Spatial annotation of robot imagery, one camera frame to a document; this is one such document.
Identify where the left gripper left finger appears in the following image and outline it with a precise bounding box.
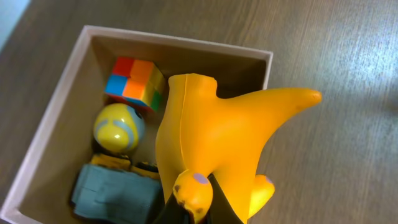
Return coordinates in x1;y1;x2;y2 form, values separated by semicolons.
152;195;190;224

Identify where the yellow grey toy truck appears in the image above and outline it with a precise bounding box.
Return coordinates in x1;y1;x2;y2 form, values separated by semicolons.
71;153;164;223

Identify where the colourful puzzle cube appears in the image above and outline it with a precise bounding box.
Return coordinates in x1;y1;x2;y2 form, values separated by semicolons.
104;57;165;112

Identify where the yellow minion ball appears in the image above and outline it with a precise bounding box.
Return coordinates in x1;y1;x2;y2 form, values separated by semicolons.
93;103;145;154

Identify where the orange squishy toy animal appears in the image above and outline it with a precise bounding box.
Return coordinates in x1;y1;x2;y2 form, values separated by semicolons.
155;73;322;223

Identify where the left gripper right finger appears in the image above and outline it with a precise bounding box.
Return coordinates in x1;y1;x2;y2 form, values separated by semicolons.
206;174;243;224

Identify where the white cardboard box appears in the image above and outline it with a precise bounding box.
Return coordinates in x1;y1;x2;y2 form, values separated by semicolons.
1;26;273;223

